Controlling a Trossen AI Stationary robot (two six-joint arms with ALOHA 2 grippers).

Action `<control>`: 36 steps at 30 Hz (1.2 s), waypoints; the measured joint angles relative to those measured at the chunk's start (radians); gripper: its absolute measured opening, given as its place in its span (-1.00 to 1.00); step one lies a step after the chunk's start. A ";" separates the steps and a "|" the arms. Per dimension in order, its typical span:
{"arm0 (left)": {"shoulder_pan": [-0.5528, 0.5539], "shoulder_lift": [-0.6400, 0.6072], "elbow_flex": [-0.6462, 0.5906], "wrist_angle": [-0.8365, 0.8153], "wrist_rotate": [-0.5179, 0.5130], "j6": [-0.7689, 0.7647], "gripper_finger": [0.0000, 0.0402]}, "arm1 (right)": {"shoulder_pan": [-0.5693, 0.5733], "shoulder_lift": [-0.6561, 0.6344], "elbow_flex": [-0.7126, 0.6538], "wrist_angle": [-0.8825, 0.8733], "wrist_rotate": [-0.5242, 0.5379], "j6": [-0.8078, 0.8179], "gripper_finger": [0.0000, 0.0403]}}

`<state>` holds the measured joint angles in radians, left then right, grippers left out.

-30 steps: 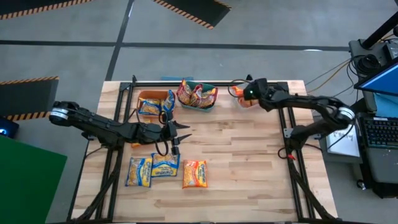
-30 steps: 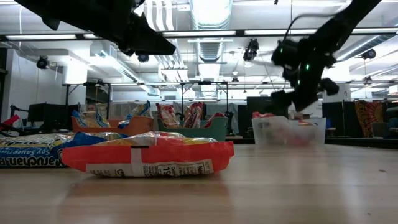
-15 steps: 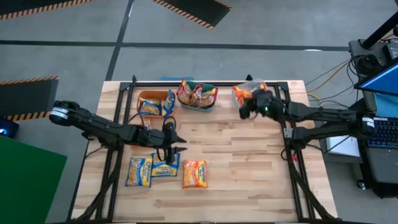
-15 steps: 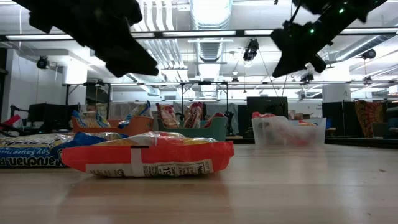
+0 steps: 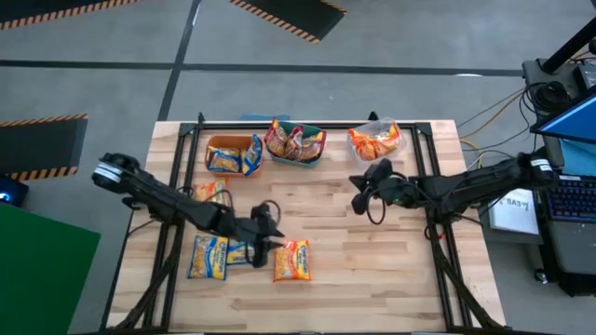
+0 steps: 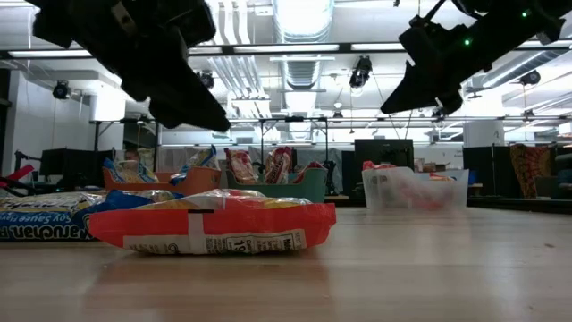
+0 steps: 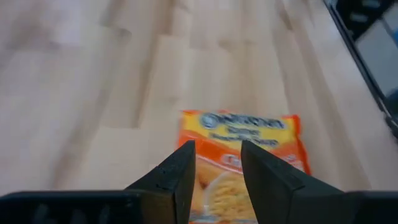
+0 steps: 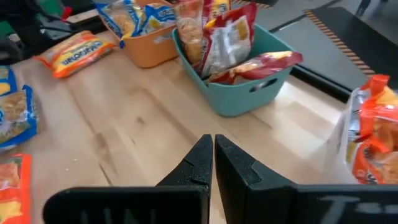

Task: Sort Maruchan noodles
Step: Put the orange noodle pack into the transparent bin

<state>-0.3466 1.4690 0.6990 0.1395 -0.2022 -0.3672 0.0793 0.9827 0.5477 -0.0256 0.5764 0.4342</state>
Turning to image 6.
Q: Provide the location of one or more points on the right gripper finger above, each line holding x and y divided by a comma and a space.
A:
450, 103
415, 94

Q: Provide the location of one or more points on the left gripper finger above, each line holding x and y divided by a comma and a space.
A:
192, 112
152, 80

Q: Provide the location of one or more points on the blue Maruchan noodle packet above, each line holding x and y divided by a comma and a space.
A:
127, 175
201, 158
40, 219

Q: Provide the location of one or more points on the red Maruchan noodle packet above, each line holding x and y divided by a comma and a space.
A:
278, 165
310, 167
241, 165

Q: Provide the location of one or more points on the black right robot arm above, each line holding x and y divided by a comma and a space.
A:
514, 31

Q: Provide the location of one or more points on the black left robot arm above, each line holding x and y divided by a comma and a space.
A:
67, 22

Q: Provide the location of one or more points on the black ceiling spot lamp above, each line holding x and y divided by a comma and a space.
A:
530, 77
361, 71
206, 79
61, 89

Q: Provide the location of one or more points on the white round column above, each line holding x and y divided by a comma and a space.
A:
485, 134

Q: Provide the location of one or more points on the black computer monitor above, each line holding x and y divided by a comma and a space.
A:
76, 167
384, 152

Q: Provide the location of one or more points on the black overhead light bar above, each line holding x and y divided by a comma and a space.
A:
223, 49

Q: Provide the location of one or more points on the orange plastic bin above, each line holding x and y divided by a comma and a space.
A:
201, 181

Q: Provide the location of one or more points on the person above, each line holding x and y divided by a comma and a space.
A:
132, 155

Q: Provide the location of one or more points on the black room partition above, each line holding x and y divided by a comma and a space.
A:
485, 170

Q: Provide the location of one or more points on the clear plastic bin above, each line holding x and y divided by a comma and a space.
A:
451, 188

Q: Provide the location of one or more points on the orange patterned cloth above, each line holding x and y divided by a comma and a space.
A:
532, 165

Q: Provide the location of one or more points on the teal plastic bin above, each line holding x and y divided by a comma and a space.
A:
308, 188

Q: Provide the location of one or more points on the red bar object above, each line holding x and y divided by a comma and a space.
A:
18, 173

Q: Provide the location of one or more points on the silver ventilation duct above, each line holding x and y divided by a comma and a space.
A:
304, 71

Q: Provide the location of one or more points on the black metal table frame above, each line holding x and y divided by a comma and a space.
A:
514, 205

